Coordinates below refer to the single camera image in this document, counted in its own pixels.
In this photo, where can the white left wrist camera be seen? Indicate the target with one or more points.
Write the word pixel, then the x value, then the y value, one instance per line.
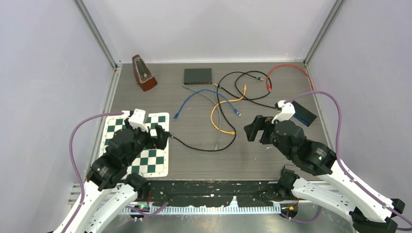
pixel 137 120

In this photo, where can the black blue network switch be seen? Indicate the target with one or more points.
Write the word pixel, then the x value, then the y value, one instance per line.
pixel 303 115

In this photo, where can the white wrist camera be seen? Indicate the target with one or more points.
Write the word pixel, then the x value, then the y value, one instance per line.
pixel 287 110
pixel 137 120

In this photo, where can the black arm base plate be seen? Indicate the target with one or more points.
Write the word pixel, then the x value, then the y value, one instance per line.
pixel 212 193

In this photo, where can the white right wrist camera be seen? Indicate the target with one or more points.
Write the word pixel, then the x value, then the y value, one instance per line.
pixel 287 110

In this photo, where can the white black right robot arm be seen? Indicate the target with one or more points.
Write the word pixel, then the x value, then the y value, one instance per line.
pixel 364 208

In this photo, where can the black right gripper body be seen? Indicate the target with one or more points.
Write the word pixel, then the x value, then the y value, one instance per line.
pixel 265 137

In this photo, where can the dark grey network switch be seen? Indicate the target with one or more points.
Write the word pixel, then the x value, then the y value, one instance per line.
pixel 197 76

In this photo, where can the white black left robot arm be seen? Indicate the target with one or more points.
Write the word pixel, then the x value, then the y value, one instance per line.
pixel 108 188

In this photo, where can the brown wooden metronome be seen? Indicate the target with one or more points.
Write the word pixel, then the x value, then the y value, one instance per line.
pixel 143 76

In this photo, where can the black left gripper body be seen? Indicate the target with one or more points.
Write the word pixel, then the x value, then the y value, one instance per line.
pixel 145 139

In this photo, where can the green white chessboard mat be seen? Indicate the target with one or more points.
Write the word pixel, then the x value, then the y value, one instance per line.
pixel 150 163

